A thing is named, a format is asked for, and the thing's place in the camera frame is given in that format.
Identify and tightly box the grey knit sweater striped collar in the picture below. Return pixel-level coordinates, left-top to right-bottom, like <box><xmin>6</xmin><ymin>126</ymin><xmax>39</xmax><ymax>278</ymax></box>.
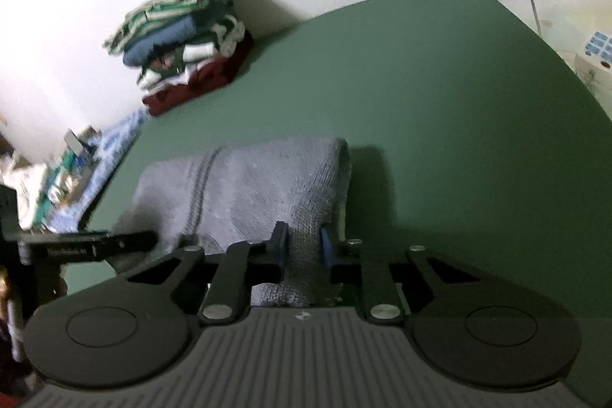
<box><xmin>108</xmin><ymin>138</ymin><xmax>352</xmax><ymax>307</ymax></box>

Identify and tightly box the blue white checkered cushion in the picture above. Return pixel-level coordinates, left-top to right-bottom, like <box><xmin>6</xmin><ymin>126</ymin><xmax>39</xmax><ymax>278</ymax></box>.
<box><xmin>32</xmin><ymin>108</ymin><xmax>150</xmax><ymax>233</ymax></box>

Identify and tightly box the green table mat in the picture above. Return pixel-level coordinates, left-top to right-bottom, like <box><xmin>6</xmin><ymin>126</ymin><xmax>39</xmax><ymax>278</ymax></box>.
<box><xmin>61</xmin><ymin>0</ymin><xmax>612</xmax><ymax>323</ymax></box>

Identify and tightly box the dark red folded sweater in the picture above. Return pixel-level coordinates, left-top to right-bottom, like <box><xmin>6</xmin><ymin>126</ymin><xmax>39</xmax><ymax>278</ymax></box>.
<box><xmin>142</xmin><ymin>31</ymin><xmax>254</xmax><ymax>116</ymax></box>

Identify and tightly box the white folded shirt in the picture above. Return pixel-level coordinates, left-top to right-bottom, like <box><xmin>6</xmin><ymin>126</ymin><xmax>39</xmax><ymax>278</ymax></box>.
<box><xmin>137</xmin><ymin>63</ymin><xmax>211</xmax><ymax>95</ymax></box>

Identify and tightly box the green white collared garment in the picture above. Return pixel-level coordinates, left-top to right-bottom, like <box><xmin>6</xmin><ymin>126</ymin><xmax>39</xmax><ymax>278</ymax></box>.
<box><xmin>137</xmin><ymin>15</ymin><xmax>246</xmax><ymax>81</ymax></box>

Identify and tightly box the blue folded sweater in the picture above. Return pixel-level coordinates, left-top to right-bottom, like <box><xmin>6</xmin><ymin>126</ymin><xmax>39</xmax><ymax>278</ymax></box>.
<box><xmin>122</xmin><ymin>16</ymin><xmax>207</xmax><ymax>67</ymax></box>

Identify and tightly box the green white striped sweater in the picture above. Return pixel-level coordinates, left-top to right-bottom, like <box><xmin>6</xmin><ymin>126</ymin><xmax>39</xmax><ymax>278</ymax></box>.
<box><xmin>103</xmin><ymin>0</ymin><xmax>227</xmax><ymax>56</ymax></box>

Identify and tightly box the white side table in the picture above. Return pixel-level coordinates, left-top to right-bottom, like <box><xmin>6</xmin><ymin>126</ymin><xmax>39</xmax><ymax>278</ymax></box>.
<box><xmin>539</xmin><ymin>5</ymin><xmax>611</xmax><ymax>117</ymax></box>

